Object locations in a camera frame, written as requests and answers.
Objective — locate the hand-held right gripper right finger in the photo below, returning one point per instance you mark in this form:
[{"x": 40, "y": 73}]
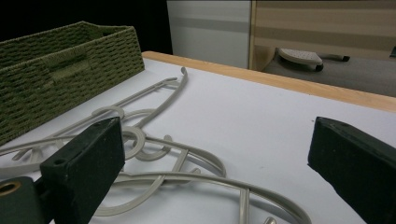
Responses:
[{"x": 358, "y": 161}]

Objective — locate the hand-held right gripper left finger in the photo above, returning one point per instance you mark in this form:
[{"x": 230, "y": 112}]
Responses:
[{"x": 84, "y": 161}]

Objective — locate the green woven basket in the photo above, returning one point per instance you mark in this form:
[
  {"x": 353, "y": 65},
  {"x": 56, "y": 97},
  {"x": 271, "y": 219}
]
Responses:
[{"x": 62, "y": 90}]

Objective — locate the striped wooden panel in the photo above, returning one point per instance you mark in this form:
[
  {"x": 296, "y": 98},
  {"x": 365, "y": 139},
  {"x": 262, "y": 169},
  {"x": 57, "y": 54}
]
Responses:
[{"x": 323, "y": 28}]

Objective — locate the white cabinet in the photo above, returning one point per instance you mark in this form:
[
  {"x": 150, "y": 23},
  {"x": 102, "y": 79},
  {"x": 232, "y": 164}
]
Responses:
[{"x": 208, "y": 31}]

